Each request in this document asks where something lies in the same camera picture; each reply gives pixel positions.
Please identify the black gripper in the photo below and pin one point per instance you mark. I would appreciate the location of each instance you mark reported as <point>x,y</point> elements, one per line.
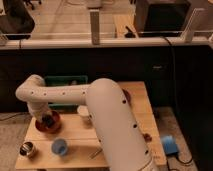
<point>48,120</point>

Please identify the red bowl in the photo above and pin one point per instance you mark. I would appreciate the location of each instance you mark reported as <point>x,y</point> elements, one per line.
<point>40,126</point>

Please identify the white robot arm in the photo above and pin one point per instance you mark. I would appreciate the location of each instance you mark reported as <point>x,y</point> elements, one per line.
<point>122,142</point>

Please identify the blue plastic cup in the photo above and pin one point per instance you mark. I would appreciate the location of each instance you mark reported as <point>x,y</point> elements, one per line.
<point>59,147</point>

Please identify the small metal cup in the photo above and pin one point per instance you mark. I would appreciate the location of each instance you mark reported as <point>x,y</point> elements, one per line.
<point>27,149</point>

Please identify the cream paper cup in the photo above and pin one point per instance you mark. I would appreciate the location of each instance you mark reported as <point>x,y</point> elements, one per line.
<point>83,112</point>

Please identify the green plastic basket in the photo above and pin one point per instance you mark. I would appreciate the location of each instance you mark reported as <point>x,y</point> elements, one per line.
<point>52,81</point>

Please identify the wooden stick utensil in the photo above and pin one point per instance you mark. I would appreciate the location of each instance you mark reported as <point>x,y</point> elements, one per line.
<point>93,155</point>

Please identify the small brown object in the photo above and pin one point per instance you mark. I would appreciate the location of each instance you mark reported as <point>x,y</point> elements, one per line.
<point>147,137</point>

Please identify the black office chair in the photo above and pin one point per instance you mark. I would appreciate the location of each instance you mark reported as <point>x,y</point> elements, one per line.
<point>16,19</point>

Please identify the blue tape roll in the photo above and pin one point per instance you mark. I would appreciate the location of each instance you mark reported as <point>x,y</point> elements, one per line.
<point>169,145</point>

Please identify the black cabinet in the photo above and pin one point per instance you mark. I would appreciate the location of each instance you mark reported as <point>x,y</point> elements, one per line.
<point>160,15</point>

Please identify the grey partition post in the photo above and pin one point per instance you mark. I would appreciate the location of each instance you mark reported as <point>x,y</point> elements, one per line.
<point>95,27</point>

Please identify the angled grey bracket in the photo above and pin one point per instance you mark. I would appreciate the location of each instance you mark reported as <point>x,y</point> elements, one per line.
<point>192,24</point>

